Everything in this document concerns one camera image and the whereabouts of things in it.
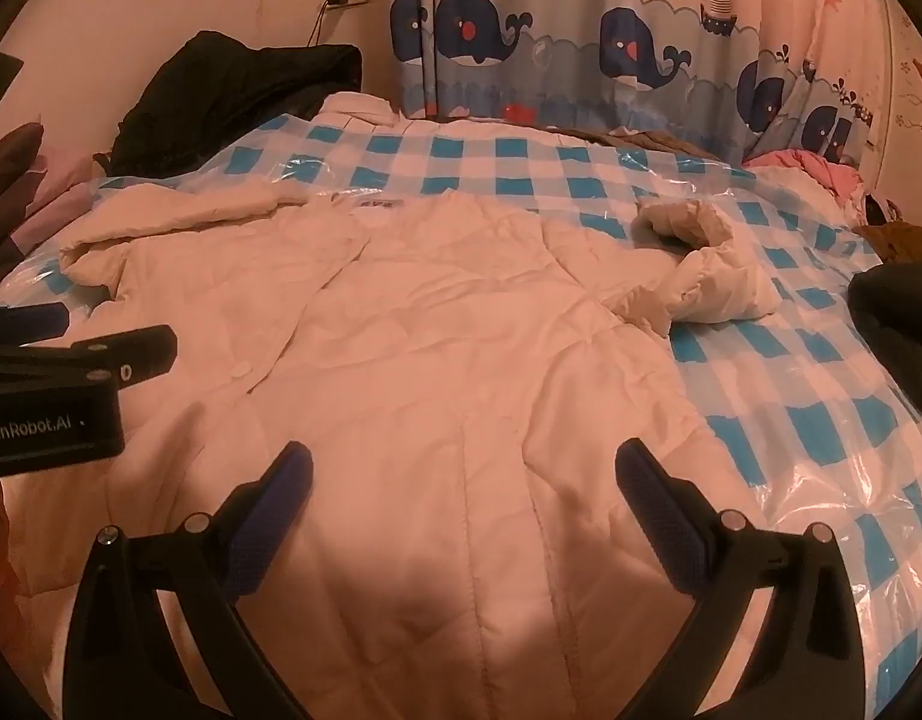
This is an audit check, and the brown crumpled fabric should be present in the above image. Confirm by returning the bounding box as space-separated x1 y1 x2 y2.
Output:
558 126 740 164

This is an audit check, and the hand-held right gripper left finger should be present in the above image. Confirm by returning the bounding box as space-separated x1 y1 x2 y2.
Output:
62 440 315 720

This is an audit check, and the whale print curtain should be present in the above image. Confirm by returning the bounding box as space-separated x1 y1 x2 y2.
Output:
386 0 893 162

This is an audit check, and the dark cloth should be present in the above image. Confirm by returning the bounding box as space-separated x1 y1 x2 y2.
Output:
846 262 922 422

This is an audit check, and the purple and brown folded blanket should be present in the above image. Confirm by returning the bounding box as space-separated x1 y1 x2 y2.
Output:
0 120 96 302

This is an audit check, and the black jacket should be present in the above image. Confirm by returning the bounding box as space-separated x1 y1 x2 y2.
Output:
93 30 364 179

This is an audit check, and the brown cloth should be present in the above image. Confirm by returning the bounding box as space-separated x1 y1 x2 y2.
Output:
853 220 922 268

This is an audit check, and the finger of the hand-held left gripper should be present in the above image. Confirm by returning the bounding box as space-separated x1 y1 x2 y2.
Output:
0 303 73 350
0 324 179 393

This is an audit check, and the white padded coat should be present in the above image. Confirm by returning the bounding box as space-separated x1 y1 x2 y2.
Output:
3 184 782 720

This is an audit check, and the pink cloth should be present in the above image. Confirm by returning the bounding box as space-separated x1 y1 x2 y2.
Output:
741 148 865 205

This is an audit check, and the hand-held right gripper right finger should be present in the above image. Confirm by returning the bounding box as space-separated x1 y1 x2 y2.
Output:
615 438 867 720

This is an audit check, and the blue checkered plastic-covered bedding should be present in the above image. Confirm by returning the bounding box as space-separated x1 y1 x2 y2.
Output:
0 111 922 720

